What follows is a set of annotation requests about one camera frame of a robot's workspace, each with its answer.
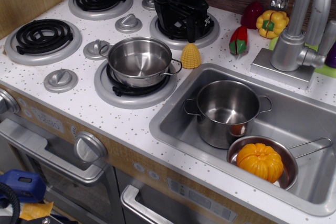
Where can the silver oven dial left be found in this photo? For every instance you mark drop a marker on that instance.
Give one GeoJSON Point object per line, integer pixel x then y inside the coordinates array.
{"type": "Point", "coordinates": [8, 103]}

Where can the silver sink basin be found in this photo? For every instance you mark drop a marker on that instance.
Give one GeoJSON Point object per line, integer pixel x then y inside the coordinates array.
{"type": "Point", "coordinates": [305, 127]}

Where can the dark red toy pepper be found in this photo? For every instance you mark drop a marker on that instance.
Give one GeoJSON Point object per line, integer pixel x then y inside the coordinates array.
{"type": "Point", "coordinates": [251, 14]}

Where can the black burner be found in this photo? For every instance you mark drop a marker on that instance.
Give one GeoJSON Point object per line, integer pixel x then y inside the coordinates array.
{"type": "Point", "coordinates": [178, 44]}
{"type": "Point", "coordinates": [104, 89]}
{"type": "Point", "coordinates": [43, 42]}
{"type": "Point", "coordinates": [99, 9]}

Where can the silver stove knob middle left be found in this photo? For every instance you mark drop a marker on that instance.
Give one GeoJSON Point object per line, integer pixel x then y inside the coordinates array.
{"type": "Point", "coordinates": [97, 50]}

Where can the yellow toy bell pepper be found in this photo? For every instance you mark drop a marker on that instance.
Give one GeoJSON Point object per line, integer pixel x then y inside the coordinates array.
{"type": "Point", "coordinates": [271, 23]}

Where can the front left black burner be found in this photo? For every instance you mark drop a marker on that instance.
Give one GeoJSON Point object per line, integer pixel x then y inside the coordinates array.
{"type": "Point", "coordinates": [43, 42]}

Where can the back right black burner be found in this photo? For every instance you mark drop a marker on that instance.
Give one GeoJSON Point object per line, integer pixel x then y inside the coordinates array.
{"type": "Point", "coordinates": [178, 44]}

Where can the yellow toy corn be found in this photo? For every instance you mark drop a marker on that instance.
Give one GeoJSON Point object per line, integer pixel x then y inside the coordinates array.
{"type": "Point", "coordinates": [191, 56]}

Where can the orange toy pumpkin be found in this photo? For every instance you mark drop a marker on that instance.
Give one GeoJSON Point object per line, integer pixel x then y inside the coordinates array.
{"type": "Point", "coordinates": [261, 160]}

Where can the front right black burner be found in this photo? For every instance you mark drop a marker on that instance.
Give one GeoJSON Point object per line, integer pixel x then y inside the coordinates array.
{"type": "Point", "coordinates": [104, 89]}

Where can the blue tool on floor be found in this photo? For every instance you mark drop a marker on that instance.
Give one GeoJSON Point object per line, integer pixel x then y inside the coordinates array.
{"type": "Point", "coordinates": [28, 186]}

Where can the silver oven dial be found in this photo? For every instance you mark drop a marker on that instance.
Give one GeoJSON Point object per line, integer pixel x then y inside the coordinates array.
{"type": "Point", "coordinates": [88, 148]}
{"type": "Point", "coordinates": [8, 103]}

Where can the steel pan on stove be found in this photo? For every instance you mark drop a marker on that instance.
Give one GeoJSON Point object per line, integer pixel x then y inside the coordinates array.
{"type": "Point", "coordinates": [139, 62]}

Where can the silver stove knob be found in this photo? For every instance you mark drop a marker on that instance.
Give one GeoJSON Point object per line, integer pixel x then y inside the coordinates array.
{"type": "Point", "coordinates": [60, 81]}
{"type": "Point", "coordinates": [148, 5]}
{"type": "Point", "coordinates": [97, 50]}
{"type": "Point", "coordinates": [128, 24]}

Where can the silver stove knob front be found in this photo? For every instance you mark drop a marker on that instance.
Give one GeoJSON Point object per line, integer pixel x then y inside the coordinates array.
{"type": "Point", "coordinates": [60, 81]}

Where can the silver stove knob centre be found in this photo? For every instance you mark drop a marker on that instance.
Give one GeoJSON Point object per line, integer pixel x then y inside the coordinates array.
{"type": "Point", "coordinates": [128, 24]}

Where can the purple toy eggplant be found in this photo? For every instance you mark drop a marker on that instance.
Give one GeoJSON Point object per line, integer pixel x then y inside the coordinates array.
{"type": "Point", "coordinates": [330, 60]}

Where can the silver toy faucet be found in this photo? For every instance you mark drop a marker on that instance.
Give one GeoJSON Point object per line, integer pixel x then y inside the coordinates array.
{"type": "Point", "coordinates": [302, 46]}

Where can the silver oven door handle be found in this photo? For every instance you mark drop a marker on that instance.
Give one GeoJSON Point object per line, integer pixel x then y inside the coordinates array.
{"type": "Point", "coordinates": [34, 146]}

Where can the small steel saucepan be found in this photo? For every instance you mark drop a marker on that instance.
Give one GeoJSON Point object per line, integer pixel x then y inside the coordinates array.
{"type": "Point", "coordinates": [289, 155]}

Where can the red toy chili pepper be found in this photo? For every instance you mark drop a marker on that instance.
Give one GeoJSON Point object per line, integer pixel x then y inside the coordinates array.
{"type": "Point", "coordinates": [239, 40]}

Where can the silver dishwasher door handle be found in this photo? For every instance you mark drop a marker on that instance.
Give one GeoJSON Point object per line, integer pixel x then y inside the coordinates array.
{"type": "Point", "coordinates": [128, 200]}

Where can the silver stove knob back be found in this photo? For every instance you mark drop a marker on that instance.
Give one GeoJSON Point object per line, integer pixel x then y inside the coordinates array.
{"type": "Point", "coordinates": [148, 5]}

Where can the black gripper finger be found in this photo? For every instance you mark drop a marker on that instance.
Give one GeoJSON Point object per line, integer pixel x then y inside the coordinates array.
{"type": "Point", "coordinates": [174, 30]}
{"type": "Point", "coordinates": [191, 32]}

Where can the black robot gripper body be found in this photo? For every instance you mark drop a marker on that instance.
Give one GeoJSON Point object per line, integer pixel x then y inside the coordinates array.
{"type": "Point", "coordinates": [171, 11]}

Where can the back left black burner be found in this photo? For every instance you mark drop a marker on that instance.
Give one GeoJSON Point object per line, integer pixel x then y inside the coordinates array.
{"type": "Point", "coordinates": [99, 9]}

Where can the tall steel pot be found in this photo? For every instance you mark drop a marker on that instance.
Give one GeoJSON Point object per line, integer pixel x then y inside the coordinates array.
{"type": "Point", "coordinates": [225, 111]}

